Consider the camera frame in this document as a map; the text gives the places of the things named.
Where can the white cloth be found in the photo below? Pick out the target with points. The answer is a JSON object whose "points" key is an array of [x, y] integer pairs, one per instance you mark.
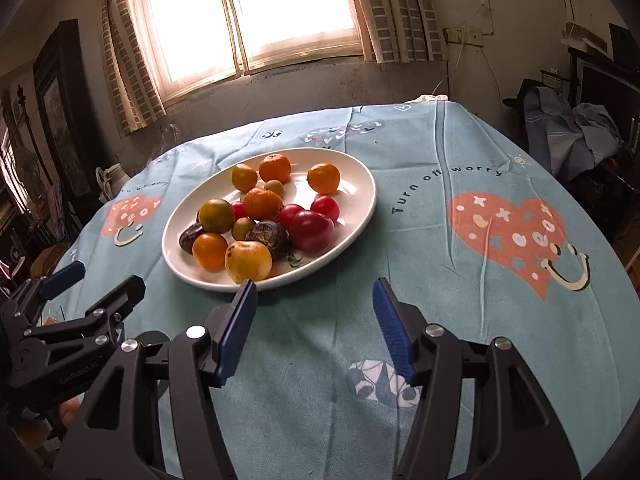
{"points": [[432, 96]]}

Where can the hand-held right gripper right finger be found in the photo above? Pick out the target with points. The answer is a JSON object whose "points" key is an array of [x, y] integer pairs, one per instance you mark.
{"points": [[395, 332]]}

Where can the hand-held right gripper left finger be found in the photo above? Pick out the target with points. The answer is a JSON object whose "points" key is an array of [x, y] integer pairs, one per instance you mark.
{"points": [[235, 330]]}

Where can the dark water chestnut with sprout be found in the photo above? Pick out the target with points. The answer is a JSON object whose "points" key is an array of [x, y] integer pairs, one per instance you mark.
{"points": [[267, 237]]}

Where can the yellow-orange tomato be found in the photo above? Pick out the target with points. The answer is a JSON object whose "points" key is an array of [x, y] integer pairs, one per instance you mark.
{"points": [[244, 177]]}

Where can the person's left hand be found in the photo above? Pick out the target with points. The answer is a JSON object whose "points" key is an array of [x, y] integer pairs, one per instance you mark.
{"points": [[70, 411]]}

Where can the pale yellow round fruit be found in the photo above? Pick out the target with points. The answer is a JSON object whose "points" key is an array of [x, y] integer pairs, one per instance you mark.
{"points": [[248, 261]]}

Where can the dark red plum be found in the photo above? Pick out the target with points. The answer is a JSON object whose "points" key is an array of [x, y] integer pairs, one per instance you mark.
{"points": [[311, 231]]}

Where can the white oval plate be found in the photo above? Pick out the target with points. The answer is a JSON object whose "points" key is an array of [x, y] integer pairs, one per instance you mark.
{"points": [[350, 180]]}

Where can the dark purple water chestnut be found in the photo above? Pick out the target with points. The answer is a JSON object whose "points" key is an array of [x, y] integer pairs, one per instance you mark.
{"points": [[191, 239]]}

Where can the window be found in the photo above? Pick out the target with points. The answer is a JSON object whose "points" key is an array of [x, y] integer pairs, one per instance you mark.
{"points": [[250, 10]]}

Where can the wall socket strip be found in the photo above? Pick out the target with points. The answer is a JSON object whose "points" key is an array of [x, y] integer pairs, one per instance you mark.
{"points": [[462, 35]]}

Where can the orange tangerine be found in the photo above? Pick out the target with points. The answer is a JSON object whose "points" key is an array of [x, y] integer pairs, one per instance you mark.
{"points": [[262, 203], [274, 167]]}

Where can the checked curtain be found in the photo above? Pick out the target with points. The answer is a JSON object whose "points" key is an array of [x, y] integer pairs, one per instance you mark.
{"points": [[130, 60], [400, 10]]}

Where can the pile of blue-grey clothes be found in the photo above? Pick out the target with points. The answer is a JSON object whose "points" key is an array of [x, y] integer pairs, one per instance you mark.
{"points": [[565, 130]]}

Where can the small red tomato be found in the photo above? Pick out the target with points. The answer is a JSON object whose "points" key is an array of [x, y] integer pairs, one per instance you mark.
{"points": [[325, 208], [238, 210], [289, 214]]}

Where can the small yellow-green fruit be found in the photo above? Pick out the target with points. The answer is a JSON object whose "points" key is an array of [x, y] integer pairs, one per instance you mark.
{"points": [[242, 228], [274, 188]]}

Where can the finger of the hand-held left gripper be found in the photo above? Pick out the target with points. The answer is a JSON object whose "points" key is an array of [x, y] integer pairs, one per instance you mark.
{"points": [[115, 302], [62, 277]]}

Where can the white jug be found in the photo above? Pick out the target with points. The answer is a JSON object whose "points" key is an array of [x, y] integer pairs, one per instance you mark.
{"points": [[114, 182]]}

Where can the black speaker box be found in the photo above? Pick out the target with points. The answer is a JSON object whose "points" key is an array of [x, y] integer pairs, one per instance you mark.
{"points": [[625, 42]]}

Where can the orange tomato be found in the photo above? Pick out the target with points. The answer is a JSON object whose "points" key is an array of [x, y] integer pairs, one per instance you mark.
{"points": [[323, 178], [210, 251]]}

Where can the light blue printed tablecloth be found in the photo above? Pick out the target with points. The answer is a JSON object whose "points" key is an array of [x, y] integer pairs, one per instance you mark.
{"points": [[425, 270]]}

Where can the black monitor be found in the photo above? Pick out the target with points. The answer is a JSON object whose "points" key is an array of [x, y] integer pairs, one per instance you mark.
{"points": [[610, 82]]}

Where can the large yellow tomato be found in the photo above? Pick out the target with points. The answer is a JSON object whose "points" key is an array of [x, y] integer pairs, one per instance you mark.
{"points": [[216, 215]]}

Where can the dark framed picture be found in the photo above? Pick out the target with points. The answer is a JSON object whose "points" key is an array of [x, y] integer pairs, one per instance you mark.
{"points": [[62, 110]]}

